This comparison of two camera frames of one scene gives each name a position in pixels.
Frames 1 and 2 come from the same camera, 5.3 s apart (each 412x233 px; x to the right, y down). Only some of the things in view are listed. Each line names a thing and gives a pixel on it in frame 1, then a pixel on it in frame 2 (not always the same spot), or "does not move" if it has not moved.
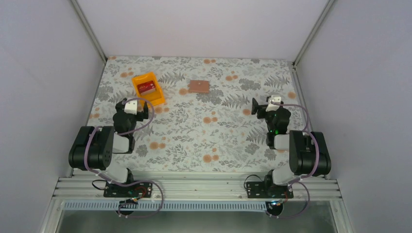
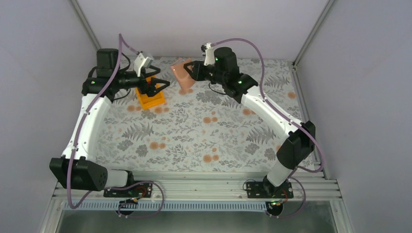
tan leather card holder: [198, 86] → [183, 77]
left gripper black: [140, 113] → [143, 81]
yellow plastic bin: [146, 87] does not move
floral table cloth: [202, 121] does not move
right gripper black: [260, 109] → [198, 71]
